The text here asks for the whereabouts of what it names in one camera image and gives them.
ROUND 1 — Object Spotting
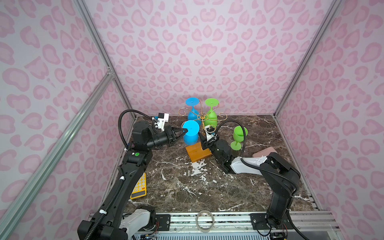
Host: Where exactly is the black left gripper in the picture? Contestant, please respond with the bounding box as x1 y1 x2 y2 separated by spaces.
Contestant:
145 126 187 152

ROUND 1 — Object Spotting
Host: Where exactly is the gold wire rack wooden base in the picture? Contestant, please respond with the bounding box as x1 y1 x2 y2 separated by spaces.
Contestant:
178 101 228 163

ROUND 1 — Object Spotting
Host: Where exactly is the blue wine glass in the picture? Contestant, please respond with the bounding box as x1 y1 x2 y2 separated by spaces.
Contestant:
186 98 202 125
183 120 200 146

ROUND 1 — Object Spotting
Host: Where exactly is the green wine glass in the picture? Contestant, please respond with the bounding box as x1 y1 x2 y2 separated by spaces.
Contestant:
231 126 244 151
204 98 220 128

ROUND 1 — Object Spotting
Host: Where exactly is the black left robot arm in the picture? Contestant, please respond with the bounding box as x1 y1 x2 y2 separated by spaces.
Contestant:
77 121 188 240

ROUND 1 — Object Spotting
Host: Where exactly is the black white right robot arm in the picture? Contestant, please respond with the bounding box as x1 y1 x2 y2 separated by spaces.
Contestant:
201 138 301 229

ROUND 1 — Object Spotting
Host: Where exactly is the pink pencil case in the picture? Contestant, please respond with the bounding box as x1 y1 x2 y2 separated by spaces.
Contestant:
253 147 277 158

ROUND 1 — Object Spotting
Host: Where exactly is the yellow calculator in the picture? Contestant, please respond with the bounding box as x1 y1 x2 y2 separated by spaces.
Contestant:
130 173 147 200

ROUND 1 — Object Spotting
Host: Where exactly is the clear tape roll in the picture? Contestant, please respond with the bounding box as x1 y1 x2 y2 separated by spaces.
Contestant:
195 210 215 233

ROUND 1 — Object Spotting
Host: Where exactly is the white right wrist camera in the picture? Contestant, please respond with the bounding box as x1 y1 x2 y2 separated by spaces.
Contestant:
204 125 217 142

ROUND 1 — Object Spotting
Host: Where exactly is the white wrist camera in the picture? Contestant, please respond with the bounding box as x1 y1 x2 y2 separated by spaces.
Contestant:
204 125 217 142
152 113 169 133

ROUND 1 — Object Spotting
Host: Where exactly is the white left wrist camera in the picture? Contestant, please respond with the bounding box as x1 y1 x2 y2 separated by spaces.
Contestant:
152 113 169 133

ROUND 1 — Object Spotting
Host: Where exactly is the aluminium front rail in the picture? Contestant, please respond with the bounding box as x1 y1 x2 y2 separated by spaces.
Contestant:
78 211 346 240

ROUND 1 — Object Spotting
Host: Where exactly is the aluminium frame strut left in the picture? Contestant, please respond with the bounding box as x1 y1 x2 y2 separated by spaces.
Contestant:
1 73 115 240

